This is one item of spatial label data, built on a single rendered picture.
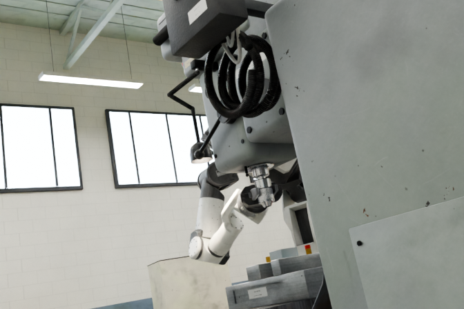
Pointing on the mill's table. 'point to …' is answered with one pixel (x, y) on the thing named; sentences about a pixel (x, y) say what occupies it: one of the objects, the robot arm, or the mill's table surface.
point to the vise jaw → (259, 272)
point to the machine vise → (280, 283)
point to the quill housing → (239, 141)
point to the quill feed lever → (212, 134)
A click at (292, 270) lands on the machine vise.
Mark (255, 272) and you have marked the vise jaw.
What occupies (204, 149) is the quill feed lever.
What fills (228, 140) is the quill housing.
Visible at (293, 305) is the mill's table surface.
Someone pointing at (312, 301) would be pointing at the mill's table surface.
